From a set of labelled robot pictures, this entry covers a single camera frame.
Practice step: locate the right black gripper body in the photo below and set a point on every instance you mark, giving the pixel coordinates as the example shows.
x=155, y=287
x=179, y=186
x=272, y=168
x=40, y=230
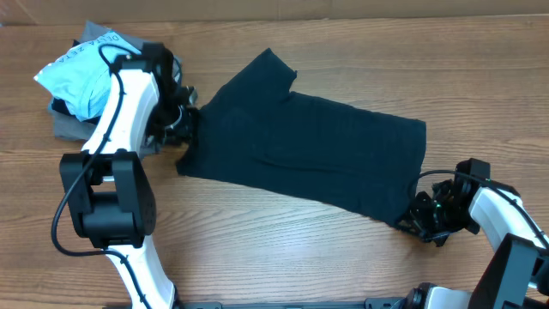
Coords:
x=421, y=215

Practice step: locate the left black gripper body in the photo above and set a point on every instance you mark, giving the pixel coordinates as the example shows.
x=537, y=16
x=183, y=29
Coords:
x=170, y=123

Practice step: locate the black Nike t-shirt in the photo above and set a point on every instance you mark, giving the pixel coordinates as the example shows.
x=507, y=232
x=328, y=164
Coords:
x=257, y=132

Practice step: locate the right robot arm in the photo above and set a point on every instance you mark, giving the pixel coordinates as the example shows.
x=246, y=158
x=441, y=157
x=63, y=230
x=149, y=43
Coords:
x=520, y=247

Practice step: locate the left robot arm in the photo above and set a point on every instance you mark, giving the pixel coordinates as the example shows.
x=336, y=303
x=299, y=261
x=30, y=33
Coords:
x=109, y=208

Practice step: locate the light blue folded shirt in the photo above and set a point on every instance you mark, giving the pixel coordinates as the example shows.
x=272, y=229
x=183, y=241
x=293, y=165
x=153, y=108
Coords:
x=112, y=45

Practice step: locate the grey folded shirt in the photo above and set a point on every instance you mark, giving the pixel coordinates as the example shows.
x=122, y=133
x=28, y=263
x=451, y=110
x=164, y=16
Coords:
x=68, y=127

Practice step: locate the black folded shirt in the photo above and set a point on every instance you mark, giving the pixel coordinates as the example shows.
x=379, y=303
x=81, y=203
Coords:
x=82, y=84

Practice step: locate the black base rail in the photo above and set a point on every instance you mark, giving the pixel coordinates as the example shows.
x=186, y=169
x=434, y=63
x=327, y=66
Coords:
x=369, y=303

